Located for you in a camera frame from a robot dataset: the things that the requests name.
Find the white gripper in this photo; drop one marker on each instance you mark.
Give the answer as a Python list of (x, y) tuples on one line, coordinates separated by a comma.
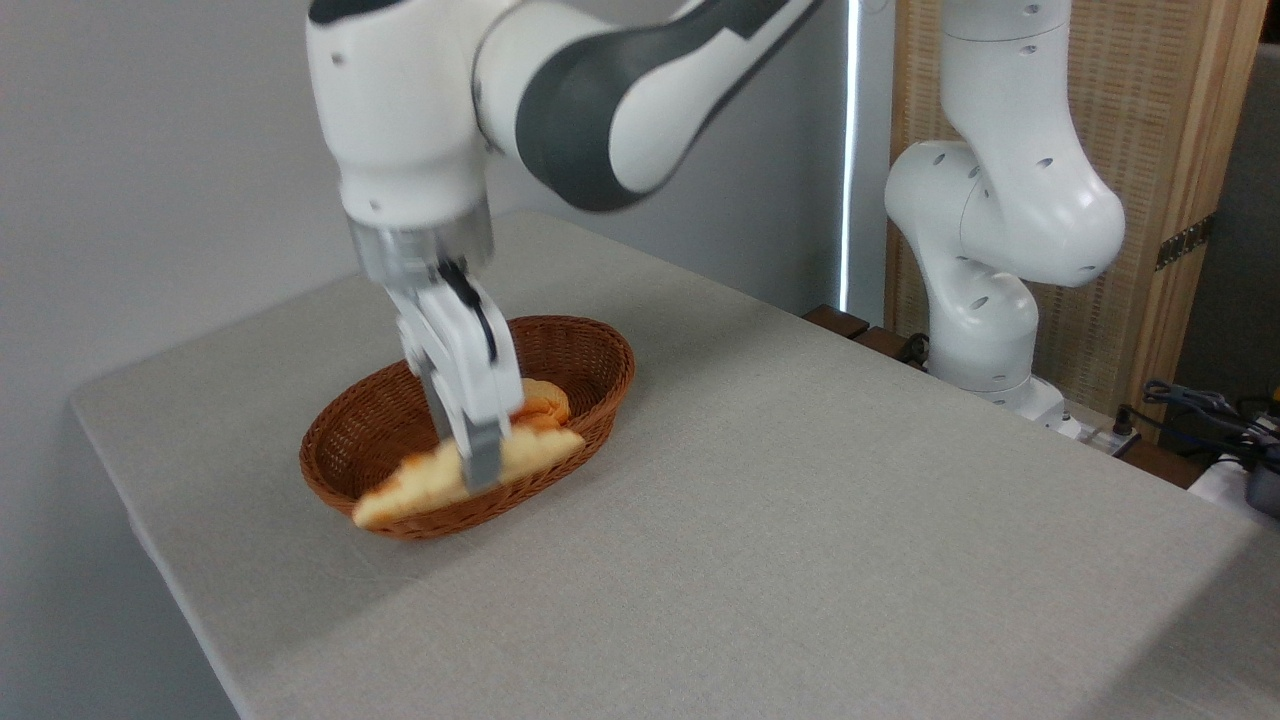
[(460, 360)]

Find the long braided bread loaf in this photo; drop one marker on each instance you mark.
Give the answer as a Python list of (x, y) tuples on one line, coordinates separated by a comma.
[(420, 485)]

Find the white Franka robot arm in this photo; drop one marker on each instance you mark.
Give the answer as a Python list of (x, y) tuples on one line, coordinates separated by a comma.
[(1000, 200)]

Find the brown wicker oval basket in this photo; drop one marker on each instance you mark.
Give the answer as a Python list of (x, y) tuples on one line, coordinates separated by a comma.
[(370, 430)]

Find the small orange bread roll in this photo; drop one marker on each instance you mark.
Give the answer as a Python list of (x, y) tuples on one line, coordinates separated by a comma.
[(548, 400)]

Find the grey linen tablecloth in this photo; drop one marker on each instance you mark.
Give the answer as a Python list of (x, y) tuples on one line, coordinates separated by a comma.
[(850, 520)]

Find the brass screen hinge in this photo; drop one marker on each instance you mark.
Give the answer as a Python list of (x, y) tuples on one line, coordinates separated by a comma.
[(1185, 241)]

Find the rattan wooden folding screen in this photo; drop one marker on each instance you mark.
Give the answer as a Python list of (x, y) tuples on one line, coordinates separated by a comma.
[(1160, 110)]

